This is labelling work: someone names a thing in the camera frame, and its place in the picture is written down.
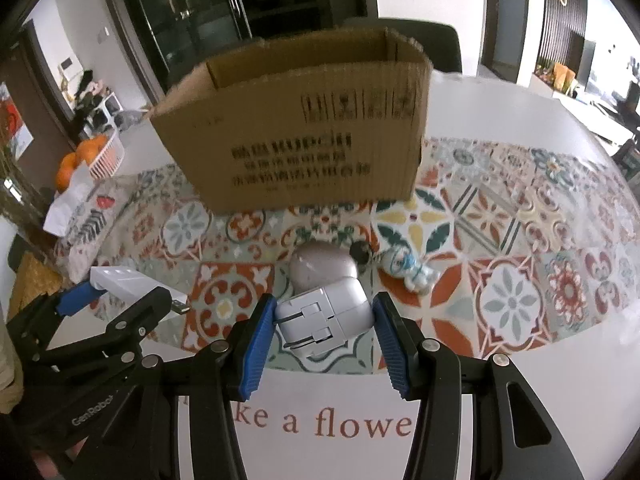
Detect orange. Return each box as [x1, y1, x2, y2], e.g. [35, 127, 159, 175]
[55, 152, 81, 193]
[75, 135, 108, 163]

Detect person's left forearm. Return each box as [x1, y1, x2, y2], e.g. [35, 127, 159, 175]
[0, 310, 23, 411]

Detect grey oval device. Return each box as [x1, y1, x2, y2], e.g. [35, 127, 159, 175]
[290, 242, 358, 293]

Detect brown cardboard box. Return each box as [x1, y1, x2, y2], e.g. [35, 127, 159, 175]
[150, 27, 433, 213]

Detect dark slatted wall panel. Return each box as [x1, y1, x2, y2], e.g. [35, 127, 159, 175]
[537, 0, 588, 68]

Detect dark dining chair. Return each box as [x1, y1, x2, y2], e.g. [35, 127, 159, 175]
[342, 16, 462, 73]

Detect white fruit basket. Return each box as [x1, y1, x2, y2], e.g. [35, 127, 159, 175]
[75, 127, 126, 181]

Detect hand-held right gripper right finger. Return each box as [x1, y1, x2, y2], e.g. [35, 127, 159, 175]
[372, 291, 585, 480]

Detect white adapter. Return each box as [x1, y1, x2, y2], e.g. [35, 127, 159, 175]
[89, 266, 190, 317]

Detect patterned table runner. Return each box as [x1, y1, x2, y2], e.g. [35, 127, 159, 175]
[52, 135, 640, 376]

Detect white cube charger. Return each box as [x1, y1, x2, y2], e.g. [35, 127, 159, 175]
[274, 277, 375, 358]

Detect black framed glass door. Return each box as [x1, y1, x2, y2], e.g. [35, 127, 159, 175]
[97, 0, 378, 101]

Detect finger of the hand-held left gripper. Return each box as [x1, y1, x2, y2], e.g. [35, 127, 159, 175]
[102, 287, 172, 356]
[6, 282, 106, 356]

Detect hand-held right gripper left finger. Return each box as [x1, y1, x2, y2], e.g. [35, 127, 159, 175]
[122, 294, 278, 480]

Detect woven straw box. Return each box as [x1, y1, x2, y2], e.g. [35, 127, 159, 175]
[7, 250, 61, 321]

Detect white blue astronaut figurine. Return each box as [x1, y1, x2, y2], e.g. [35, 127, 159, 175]
[377, 247, 442, 293]

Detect floral tissue pack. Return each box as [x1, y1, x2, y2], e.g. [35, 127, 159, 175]
[42, 164, 133, 281]

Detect white shelf unit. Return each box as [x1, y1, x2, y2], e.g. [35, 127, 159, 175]
[82, 92, 123, 133]

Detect dark framed doorway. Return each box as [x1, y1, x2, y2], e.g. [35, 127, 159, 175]
[482, 0, 531, 83]

